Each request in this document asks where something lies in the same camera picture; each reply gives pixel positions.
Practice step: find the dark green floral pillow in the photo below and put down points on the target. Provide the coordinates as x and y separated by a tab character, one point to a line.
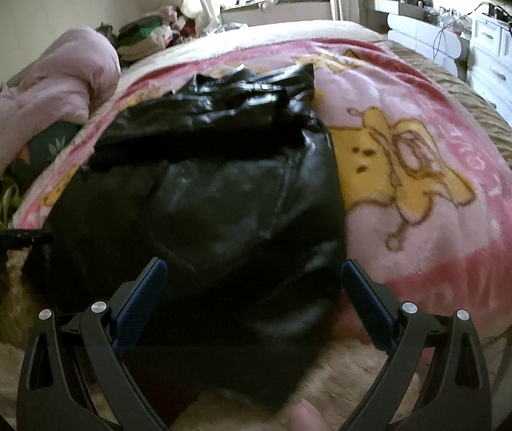
45	148

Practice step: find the person's right hand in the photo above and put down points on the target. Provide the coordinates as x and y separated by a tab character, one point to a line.
309	418

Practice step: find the white dresser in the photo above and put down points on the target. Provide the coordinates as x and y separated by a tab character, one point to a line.
494	54

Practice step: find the pink cartoon printed blanket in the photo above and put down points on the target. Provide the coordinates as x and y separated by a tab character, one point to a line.
417	242

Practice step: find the pile of colourful clothes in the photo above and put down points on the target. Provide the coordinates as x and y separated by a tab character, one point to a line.
144	36

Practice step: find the cluster of small bottles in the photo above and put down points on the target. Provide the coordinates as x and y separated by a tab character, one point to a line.
451	15

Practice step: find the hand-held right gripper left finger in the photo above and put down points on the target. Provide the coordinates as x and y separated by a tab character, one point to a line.
144	287

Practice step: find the black leather jacket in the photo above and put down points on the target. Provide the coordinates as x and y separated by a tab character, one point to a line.
215	197

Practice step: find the pale pink quilt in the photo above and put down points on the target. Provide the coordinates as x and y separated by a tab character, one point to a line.
45	81

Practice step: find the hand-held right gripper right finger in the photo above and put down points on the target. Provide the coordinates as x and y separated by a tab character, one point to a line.
368	296

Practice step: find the white rounded shelf unit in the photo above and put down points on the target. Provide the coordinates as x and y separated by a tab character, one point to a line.
417	36

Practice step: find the white storage box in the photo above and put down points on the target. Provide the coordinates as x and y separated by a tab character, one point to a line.
384	6

